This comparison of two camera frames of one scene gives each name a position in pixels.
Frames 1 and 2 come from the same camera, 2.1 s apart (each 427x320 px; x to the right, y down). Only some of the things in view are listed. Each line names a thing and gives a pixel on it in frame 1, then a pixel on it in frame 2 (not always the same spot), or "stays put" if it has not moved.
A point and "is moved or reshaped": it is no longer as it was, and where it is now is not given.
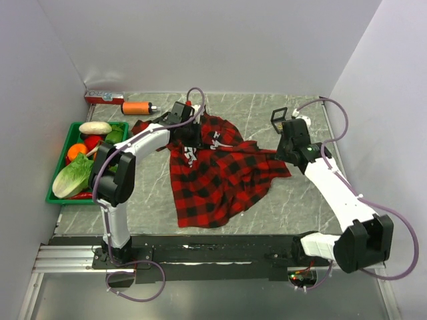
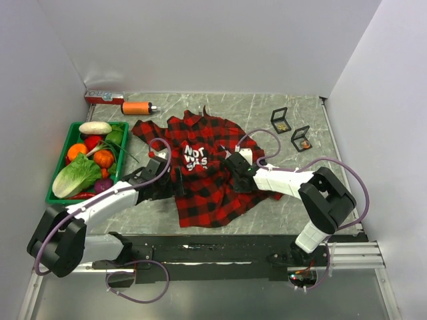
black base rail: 209,259 stays put
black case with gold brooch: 277,123 stays put
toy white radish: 95,128 stays put
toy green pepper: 114,137 stays put
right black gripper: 281,155 to 238,188
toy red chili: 83,195 stays put
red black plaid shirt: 216,182 is moved or reshaped
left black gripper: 196,141 to 172,190
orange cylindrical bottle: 138,108 stays put
